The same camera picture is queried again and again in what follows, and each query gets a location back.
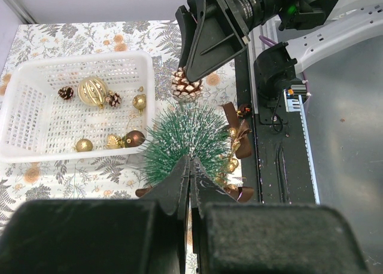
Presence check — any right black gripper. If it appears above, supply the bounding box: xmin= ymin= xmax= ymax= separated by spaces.
xmin=185 ymin=0 xmax=339 ymax=81

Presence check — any small gold bauble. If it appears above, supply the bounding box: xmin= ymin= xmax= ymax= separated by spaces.
xmin=132 ymin=94 xmax=147 ymax=112
xmin=75 ymin=138 xmax=93 ymax=153

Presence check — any gold ridged ornament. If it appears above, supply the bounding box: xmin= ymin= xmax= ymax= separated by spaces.
xmin=107 ymin=134 xmax=125 ymax=150

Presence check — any floral patterned table mat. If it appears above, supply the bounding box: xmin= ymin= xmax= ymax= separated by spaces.
xmin=0 ymin=19 xmax=249 ymax=274

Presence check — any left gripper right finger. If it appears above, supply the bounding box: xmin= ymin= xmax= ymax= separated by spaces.
xmin=190 ymin=159 xmax=369 ymax=273

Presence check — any small pine cone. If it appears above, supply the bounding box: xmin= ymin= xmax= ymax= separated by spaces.
xmin=171 ymin=68 xmax=203 ymax=103

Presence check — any white slotted cable duct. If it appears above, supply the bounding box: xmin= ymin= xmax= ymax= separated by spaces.
xmin=284 ymin=94 xmax=321 ymax=205

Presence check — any white plastic basket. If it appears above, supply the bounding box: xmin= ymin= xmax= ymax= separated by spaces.
xmin=1 ymin=51 xmax=156 ymax=163

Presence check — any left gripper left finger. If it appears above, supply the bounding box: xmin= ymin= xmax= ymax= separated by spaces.
xmin=1 ymin=157 xmax=190 ymax=273

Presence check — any brown bauble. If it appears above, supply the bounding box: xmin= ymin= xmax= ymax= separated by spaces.
xmin=122 ymin=130 xmax=145 ymax=148
xmin=237 ymin=103 xmax=253 ymax=117

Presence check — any large gold striped bauble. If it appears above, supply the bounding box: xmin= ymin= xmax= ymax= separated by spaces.
xmin=77 ymin=77 xmax=109 ymax=109

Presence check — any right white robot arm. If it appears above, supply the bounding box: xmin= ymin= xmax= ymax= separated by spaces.
xmin=175 ymin=0 xmax=382 ymax=108

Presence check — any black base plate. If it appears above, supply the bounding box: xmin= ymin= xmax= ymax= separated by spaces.
xmin=235 ymin=51 xmax=320 ymax=205

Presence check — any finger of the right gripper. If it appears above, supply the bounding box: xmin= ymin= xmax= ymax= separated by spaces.
xmin=175 ymin=0 xmax=199 ymax=68

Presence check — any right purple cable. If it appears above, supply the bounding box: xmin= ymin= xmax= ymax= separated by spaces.
xmin=258 ymin=34 xmax=314 ymax=107

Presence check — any small green christmas tree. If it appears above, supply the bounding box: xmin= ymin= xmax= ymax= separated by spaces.
xmin=143 ymin=103 xmax=230 ymax=187

